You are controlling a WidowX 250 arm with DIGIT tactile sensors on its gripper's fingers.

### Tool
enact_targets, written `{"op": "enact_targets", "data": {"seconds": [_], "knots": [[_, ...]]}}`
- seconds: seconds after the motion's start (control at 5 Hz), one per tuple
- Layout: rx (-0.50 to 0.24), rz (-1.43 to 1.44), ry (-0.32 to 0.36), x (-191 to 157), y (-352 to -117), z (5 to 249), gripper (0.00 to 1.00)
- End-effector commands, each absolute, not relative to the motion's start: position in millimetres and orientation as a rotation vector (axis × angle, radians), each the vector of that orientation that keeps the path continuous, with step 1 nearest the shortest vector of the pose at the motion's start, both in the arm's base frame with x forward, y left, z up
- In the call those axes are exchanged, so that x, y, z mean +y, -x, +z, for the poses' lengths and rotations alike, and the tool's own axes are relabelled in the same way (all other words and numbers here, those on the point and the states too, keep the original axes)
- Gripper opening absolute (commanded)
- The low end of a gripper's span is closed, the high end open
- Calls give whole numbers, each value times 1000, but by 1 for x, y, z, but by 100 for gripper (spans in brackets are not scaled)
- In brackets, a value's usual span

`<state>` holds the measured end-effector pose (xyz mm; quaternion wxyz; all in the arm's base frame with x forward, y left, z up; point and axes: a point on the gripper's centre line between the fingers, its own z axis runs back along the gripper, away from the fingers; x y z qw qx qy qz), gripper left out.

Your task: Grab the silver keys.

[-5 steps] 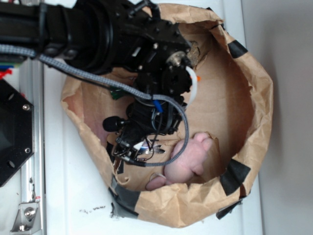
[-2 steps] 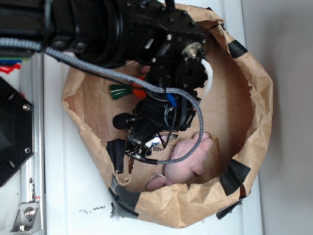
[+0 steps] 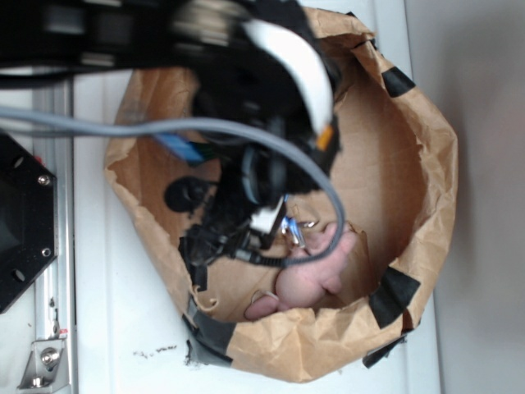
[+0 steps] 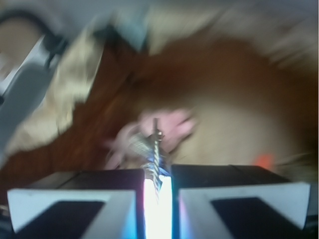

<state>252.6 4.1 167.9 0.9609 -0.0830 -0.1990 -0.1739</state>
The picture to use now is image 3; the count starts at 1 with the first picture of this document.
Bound aluminium frame rail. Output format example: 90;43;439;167
31;77;78;394

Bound silver key bunch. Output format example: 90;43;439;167
281;217;319;248

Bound brown paper bag bin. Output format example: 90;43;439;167
104;8;458;383

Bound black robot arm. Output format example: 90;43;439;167
1;1;344;268

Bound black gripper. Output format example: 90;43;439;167
164;119;340;267

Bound grey cable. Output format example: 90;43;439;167
0;105;346;268

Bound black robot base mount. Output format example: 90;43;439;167
1;135;57;313

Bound pink plush toy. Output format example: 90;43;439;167
244;225;358;321

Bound metal corner bracket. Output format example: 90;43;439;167
16;339;69;393

